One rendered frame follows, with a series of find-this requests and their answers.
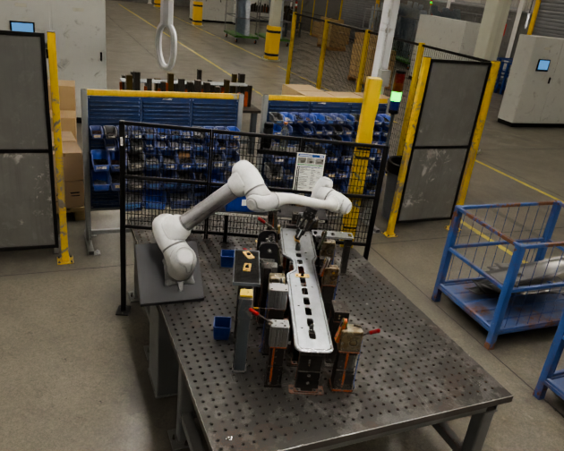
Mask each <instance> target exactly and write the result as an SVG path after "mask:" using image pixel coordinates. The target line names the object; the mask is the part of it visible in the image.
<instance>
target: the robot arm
mask: <svg viewBox="0 0 564 451"><path fill-rule="evenodd" d="M332 186H333V182H332V180H330V179H329V178H328V177H325V176H323V177H321V178H320V179H319V181H318V182H317V183H316V184H315V186H314V188H313V190H312V195H311V197H306V196H302V195H298V194H293V193H283V192H270V191H269V189H268V188H267V186H266V185H265V183H264V181H263V179H262V177H261V175H260V173H259V171H258V170H257V169H256V167H255V166H254V165H253V164H251V163H250V162H248V161H247V160H241V161H239V162H237V163H235V164H234V166H233V168H232V175H231V176H230V178H229V179H228V181H227V183H226V184H225V185H223V186H222V187H221V188H219V189H218V190H216V191H214V192H213V193H212V194H210V196H209V197H207V198H206V199H204V200H203V201H201V202H200V203H198V204H197V205H195V206H194V207H193V208H191V209H189V210H188V211H186V212H185V213H184V214H182V215H171V214H167V213H166V214H161V215H159V216H157V217H156V218H155V219H154V220H153V223H152V231H153V234H154V237H155V239H156V242H157V244H158V247H159V248H160V249H161V251H162V253H163V255H164V259H163V260H162V261H163V264H164V270H165V279H166V281H165V286H171V285H177V286H178V290H179V292H182V291H183V288H184V285H193V284H194V279H193V275H192V272H193V271H194V269H195V266H196V261H197V259H196V255H195V252H194V251H193V249H192V248H190V246H189V245H188V244H187V243H186V241H185V240H186V239H187V237H188V236H189V235H190V233H191V230H192V228H194V227H195V226H197V225H198V224H199V223H200V222H202V221H203V220H205V219H206V218H208V217H210V216H211V215H212V214H214V213H215V212H217V211H218V210H220V209H221V208H223V207H224V206H225V205H226V204H228V203H229V202H231V201H232V200H234V199H236V198H237V197H243V196H245V197H246V206H247V208H248V209H249V210H251V211H254V212H267V211H271V210H272V209H275V208H278V207H280V206H282V205H284V204H296V205H301V206H306V209H305V211H304V212H299V217H298V219H297V222H296V227H297V229H296V231H295V232H296V235H295V239H296V237H297V235H298V234H299V232H300V231H301V229H300V228H301V226H302V225H303V222H304V221H305V220H306V219H307V223H306V225H305V228H304V229H303V230H302V232H301V233H300V235H299V237H298V240H300V239H301V237H302V235H304V233H305V232H309V231H310V229H311V228H312V226H313V225H314V223H316V222H317V219H316V218H315V215H316V213H317V211H318V209H320V208H321V209H327V210H329V211H331V212H336V213H339V214H343V215H345V214H348V213H349V212H350V211H351V209H352V203H351V201H350V200H349V199H348V198H347V197H346V196H344V195H343V194H341V193H340V192H338V191H335V190H333V189H332ZM302 215H303V220H302V221H301V223H300V225H299V222H300V219H301V216H302ZM311 220H313V221H312V223H311V224H310V225H309V223H310V221H311ZM308 225H309V227H308ZM307 227H308V228H307Z"/></svg>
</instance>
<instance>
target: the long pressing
mask: <svg viewBox="0 0 564 451"><path fill-rule="evenodd" d="M295 231H296V229H293V228H283V227H280V233H279V238H280V246H281V253H282V256H283V257H285V258H287V259H289V260H292V262H293V269H294V270H292V271H290V272H288V273H286V283H287V286H288V300H289V307H290V315H291V322H292V330H293V338H294V346H295V350H297V351H298V352H302V353H332V352H333V350H334V347H333V344H332V339H331V335H330V331H329V323H328V320H327V315H326V311H325V307H324V303H323V299H322V295H321V291H320V284H319V279H318V276H317V271H316V267H315V263H314V262H315V261H316V259H317V253H316V250H315V246H314V242H313V238H312V232H311V231H309V232H305V233H304V235H302V237H301V239H300V240H299V241H300V244H301V249H300V251H297V250H296V249H295V246H296V244H297V243H298V242H296V241H295V239H294V236H295V235H296V232H295ZM296 254H301V257H296ZM298 260H301V261H302V263H303V264H298V263H297V261H298ZM298 267H303V272H304V274H308V275H309V276H310V277H309V278H308V277H303V278H305V283H306V286H301V280H300V277H296V276H295V273H296V274H299V269H298ZM302 288H306V289H307V293H308V294H303V292H302ZM303 298H308V299H309V303H310V304H309V305H307V304H304V302H303ZM298 305H299V306H298ZM305 308H309V309H311V313H312V315H311V316H310V315H306V313H305ZM307 319H312V322H313V330H311V329H309V327H308V324H307ZM309 331H314V332H315V337H316V339H310V336H309Z"/></svg>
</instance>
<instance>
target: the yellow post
mask: <svg viewBox="0 0 564 451"><path fill-rule="evenodd" d="M381 86H382V79H381V78H378V77H370V76H367V77H366V82H365V88H364V94H363V103H362V109H361V114H360V120H359V125H358V131H357V136H356V142H360V143H370V144H372V134H373V126H374V122H375V118H376V114H377V110H378V105H379V101H380V92H381ZM370 149H371V148H364V149H363V147H361V149H360V147H357V150H356V147H355V151H361V152H360V155H359V152H356V155H355V152H354V157H353V163H352V165H353V164H354V162H355V166H352V168H351V172H353V168H354V172H357V173H356V175H355V173H353V176H352V173H351V174H350V178H352V182H351V179H349V185H350V184H351V185H354V183H355V186H351V187H350V186H348V190H347V191H349V189H350V192H348V193H354V192H359V191H360V194H363V187H361V189H360V187H358V186H360V185H361V186H363V185H364V180H365V175H366V174H360V175H359V171H360V173H362V172H364V173H366V170H367V165H368V160H365V155H366V159H369V155H370V153H367V154H366V153H363V152H366V150H367V152H370ZM362 156H363V159H359V160H358V159H356V160H355V158H358V157H359V158H362ZM364 160H365V163H364ZM361 161H362V164H361ZM357 162H358V165H359V166H361V170H360V167H359V166H357ZM363 166H364V169H363ZM356 167H357V171H356ZM358 176H359V179H361V180H354V178H355V179H358ZM362 176H363V179H362ZM361 181H362V184H361ZM357 182H358V185H357ZM356 187H357V190H356ZM353 188H354V191H353ZM354 194H355V193H354ZM356 199H357V200H352V202H351V203H352V205H354V203H355V205H354V206H352V209H351V212H349V213H348V214H349V218H346V219H344V218H343V222H342V224H344V221H345V224H348V225H347V228H346V225H342V226H341V230H343V226H344V230H348V231H347V232H348V233H352V232H351V231H355V229H356V225H357V219H352V221H351V218H358V215H359V213H356V214H355V213H354V212H359V209H360V207H357V209H356V206H360V205H361V201H360V200H361V199H358V198H356ZM357 201H358V204H357ZM353 208H354V211H353ZM352 212H353V215H352ZM348 214H345V215H344V216H343V217H345V216H346V217H348ZM347 220H348V223H347ZM354 221H355V225H353V224H354ZM350 223H351V226H350ZM353 227H354V230H353ZM349 228H350V232H349Z"/></svg>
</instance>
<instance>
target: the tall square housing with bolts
mask: <svg viewBox="0 0 564 451"><path fill-rule="evenodd" d="M287 294H288V286H287V284H280V283H269V290H268V291H267V300H266V308H265V309H267V305H268V308H273V309H275V310H272V309H269V310H268V314H267V319H283V316H284V311H286V301H287ZM264 327H265V332H264ZM269 329H270V325H269V324H267V321H266V325H265V320H264V324H263V331H262V339H261V345H260V353H261V355H267V356H268V355H269ZM263 335H264V338H263ZM262 342H263V344H262Z"/></svg>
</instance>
